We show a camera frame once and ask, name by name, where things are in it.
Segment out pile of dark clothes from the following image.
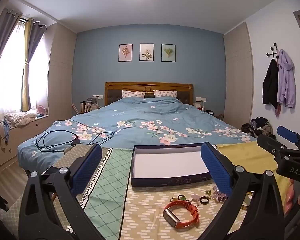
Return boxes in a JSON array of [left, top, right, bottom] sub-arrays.
[[241, 117, 277, 140]]

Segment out bottles on nightstand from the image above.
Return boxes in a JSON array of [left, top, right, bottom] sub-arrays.
[[80, 96, 102, 113]]

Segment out crumpled light blanket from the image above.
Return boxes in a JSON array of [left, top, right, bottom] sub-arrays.
[[3, 111, 38, 125]]

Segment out navy cardboard box tray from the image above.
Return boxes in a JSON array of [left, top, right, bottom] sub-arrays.
[[130, 144, 213, 187]]

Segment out black wall coat hooks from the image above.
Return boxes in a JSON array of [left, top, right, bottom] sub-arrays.
[[266, 42, 281, 58]]

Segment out narrow grey curtain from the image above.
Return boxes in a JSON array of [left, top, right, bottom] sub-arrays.
[[28, 20, 47, 64]]

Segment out beige wardrobe by window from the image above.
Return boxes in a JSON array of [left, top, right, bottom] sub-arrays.
[[47, 25, 78, 120]]

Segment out wooden headboard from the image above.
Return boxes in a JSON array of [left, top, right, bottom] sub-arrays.
[[104, 82, 194, 106]]

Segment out gold bangle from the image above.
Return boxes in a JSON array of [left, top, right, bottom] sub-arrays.
[[240, 191, 254, 212]]

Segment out orange smartwatch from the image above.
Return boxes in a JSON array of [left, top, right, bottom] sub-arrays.
[[163, 201, 199, 228]]

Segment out beige wardrobe by door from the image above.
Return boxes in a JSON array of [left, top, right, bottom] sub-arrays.
[[223, 21, 253, 130]]

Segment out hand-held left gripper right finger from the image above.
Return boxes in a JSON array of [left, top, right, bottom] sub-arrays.
[[201, 142, 286, 240]]

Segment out black jacket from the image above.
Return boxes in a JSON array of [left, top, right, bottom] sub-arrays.
[[263, 59, 279, 109]]

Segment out window bench cabinet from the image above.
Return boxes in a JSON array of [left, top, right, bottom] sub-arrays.
[[0, 115, 50, 173]]

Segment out white patterned pillow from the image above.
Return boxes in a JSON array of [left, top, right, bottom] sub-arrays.
[[153, 90, 177, 98], [122, 90, 146, 98]]

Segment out yellow curtain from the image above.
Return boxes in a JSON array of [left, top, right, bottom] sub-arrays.
[[21, 17, 34, 112]]

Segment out purple jacket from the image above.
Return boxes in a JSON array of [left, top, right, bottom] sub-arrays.
[[276, 49, 296, 108]]

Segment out wide grey curtain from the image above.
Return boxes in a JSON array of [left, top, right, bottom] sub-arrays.
[[0, 7, 23, 113]]

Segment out cluttered dark nightstand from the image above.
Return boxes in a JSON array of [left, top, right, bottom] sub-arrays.
[[192, 102, 224, 119]]

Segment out framed green leaf picture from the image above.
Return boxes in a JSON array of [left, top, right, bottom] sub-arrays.
[[161, 44, 177, 63]]

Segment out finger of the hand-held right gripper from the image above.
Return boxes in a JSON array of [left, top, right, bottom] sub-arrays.
[[257, 134, 292, 159], [277, 126, 300, 154]]

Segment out black cable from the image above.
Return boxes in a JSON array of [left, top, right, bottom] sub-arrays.
[[35, 130, 114, 153]]

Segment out blue hanging garment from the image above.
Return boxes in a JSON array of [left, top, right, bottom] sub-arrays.
[[0, 120, 11, 145]]

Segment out blue floral duvet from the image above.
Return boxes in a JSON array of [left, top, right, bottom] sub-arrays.
[[17, 96, 257, 167]]

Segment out patchwork printed cloth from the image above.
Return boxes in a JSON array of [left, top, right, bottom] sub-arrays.
[[0, 141, 298, 240]]

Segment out framed pink flower picture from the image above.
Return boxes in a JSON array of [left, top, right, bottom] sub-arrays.
[[118, 44, 133, 62]]

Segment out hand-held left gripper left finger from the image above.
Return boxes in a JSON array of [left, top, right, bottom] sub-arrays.
[[18, 144, 103, 240]]

